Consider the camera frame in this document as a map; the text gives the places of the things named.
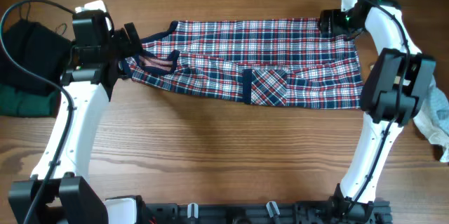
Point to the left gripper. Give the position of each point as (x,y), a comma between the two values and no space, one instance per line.
(126,50)

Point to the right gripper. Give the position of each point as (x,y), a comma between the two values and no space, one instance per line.
(336,25)

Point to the red blue plaid garment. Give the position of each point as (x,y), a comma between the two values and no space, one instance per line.
(279,63)

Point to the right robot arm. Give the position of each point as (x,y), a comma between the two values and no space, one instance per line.
(391,96)

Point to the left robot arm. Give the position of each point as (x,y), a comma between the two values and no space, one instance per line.
(58,190)

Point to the black folded garment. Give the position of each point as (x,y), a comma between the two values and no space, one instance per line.
(37,49)

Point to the green folded garment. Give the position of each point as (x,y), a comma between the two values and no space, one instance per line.
(16,103)

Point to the light blue striped garment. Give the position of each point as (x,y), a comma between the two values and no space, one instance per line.
(432,119)

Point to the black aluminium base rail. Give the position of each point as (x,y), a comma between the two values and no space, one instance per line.
(298,213)

